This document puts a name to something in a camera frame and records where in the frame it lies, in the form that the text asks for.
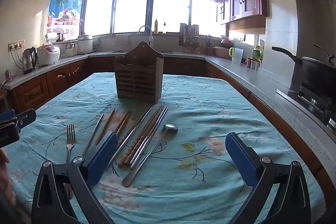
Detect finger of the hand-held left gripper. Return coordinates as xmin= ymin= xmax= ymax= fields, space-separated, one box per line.
xmin=12 ymin=109 xmax=37 ymax=133
xmin=0 ymin=110 xmax=16 ymax=123

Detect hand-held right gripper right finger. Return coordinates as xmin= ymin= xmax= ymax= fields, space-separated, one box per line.
xmin=225 ymin=132 xmax=312 ymax=224

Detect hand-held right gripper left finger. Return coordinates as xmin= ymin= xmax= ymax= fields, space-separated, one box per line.
xmin=31 ymin=132 xmax=119 ymax=224

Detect thin metal chopstick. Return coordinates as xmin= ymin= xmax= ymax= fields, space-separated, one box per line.
xmin=81 ymin=113 xmax=105 ymax=157

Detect wooden chopstick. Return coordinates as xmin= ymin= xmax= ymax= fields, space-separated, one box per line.
xmin=115 ymin=111 xmax=133 ymax=136
xmin=113 ymin=111 xmax=131 ymax=134
xmin=95 ymin=109 xmax=116 ymax=146
xmin=123 ymin=105 xmax=164 ymax=167
xmin=119 ymin=105 xmax=161 ymax=167

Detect metal fork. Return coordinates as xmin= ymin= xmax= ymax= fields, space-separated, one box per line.
xmin=66 ymin=124 xmax=77 ymax=199

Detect metal spoon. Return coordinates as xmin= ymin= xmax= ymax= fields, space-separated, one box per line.
xmin=122 ymin=123 xmax=179 ymax=187

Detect wooden utensil holder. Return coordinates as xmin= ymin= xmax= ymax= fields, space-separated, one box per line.
xmin=114 ymin=41 xmax=164 ymax=104

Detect person's left hand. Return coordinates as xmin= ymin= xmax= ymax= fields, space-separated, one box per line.
xmin=0 ymin=148 xmax=14 ymax=205

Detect steel electric kettle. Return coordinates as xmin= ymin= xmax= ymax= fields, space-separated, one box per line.
xmin=22 ymin=47 xmax=38 ymax=75

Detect teal floral tablecloth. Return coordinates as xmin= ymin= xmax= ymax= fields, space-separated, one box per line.
xmin=4 ymin=72 xmax=324 ymax=224

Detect white and red rice cooker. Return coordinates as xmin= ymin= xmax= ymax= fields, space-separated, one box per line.
xmin=35 ymin=44 xmax=61 ymax=67

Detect gas stove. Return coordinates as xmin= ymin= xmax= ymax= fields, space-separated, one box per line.
xmin=276 ymin=82 xmax=336 ymax=132

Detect white electric pot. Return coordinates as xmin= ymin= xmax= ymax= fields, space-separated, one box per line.
xmin=77 ymin=34 xmax=94 ymax=54

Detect green labelled bottles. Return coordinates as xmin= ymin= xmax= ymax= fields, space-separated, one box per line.
xmin=253 ymin=45 xmax=264 ymax=62

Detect pink bowls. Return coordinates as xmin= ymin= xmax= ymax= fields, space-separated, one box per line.
xmin=213 ymin=39 xmax=234 ymax=59

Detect black wok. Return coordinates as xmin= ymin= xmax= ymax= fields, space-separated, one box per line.
xmin=272 ymin=44 xmax=336 ymax=88

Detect scissors holder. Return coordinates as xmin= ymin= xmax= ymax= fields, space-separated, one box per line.
xmin=205 ymin=34 xmax=213 ymax=55

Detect tropical fruit window blind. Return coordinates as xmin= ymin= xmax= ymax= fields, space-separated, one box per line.
xmin=47 ymin=0 xmax=86 ymax=34

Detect curved kitchen faucet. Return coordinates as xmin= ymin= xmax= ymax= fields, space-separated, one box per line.
xmin=138 ymin=25 xmax=154 ymax=46

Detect large kitchen window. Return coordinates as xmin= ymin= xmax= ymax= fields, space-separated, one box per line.
xmin=84 ymin=0 xmax=226 ymax=37

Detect wall power socket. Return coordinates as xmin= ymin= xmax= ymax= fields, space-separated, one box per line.
xmin=8 ymin=40 xmax=25 ymax=51

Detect white pitcher green handle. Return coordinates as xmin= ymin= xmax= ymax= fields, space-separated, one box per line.
xmin=229 ymin=47 xmax=244 ymax=65

